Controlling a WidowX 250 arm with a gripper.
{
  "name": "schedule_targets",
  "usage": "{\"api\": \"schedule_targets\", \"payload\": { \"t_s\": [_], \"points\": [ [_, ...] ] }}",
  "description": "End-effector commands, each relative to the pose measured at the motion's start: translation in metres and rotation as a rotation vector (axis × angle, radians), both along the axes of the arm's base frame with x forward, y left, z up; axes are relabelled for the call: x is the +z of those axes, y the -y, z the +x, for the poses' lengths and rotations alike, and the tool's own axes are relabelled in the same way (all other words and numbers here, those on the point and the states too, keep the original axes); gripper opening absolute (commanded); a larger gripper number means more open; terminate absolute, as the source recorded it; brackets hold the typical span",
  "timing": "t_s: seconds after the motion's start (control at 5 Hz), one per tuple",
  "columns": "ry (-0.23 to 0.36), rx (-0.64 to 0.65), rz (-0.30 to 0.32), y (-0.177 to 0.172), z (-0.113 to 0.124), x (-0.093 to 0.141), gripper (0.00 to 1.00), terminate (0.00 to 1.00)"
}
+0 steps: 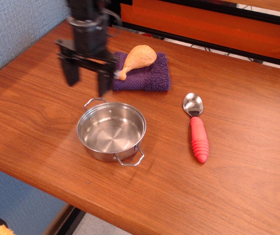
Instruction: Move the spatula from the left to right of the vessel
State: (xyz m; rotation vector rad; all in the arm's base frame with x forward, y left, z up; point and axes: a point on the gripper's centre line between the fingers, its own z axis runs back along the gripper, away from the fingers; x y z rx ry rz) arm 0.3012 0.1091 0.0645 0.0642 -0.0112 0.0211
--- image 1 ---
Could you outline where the purple folded towel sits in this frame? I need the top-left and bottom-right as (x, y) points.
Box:
(112, 52), (171, 92)

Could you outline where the orange object at corner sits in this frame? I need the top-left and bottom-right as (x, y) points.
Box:
(0, 225), (14, 235)

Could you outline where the stainless steel pot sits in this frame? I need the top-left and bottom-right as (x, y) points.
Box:
(76, 98), (147, 166)

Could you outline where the red handled metal spoon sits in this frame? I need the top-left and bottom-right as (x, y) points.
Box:
(183, 93), (210, 163)

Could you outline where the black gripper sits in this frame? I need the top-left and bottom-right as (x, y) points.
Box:
(55, 17), (117, 97)

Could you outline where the orange panel black frame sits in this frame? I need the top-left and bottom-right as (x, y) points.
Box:
(110, 0), (280, 65)

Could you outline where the plastic chicken drumstick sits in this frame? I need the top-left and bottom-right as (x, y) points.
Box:
(115, 45), (157, 81)

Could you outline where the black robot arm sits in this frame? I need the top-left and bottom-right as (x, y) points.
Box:
(56, 0), (122, 96)

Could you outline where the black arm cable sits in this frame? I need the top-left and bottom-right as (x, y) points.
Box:
(100, 7), (123, 37)

